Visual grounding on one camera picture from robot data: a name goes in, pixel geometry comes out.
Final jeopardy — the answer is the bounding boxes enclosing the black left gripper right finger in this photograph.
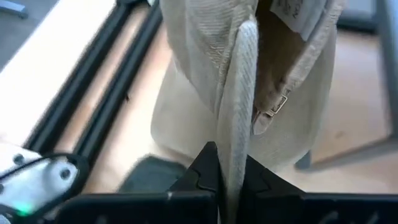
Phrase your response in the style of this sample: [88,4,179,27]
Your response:
[241,155,307,197]

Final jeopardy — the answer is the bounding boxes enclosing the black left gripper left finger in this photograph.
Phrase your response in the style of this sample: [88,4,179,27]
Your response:
[169,141,223,194]

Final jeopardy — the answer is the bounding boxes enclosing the beige baseball cap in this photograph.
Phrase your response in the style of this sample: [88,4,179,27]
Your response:
[150,0,346,224]

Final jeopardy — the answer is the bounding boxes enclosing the white plate with green light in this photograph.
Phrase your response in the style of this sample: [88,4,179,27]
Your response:
[0,138,91,224]

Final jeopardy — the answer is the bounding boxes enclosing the grey perforated metal shelf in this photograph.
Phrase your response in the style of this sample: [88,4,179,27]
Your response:
[294,0,398,171]

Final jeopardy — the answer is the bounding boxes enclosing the black table edge rail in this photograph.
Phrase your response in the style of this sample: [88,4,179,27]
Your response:
[23,0,164,162]

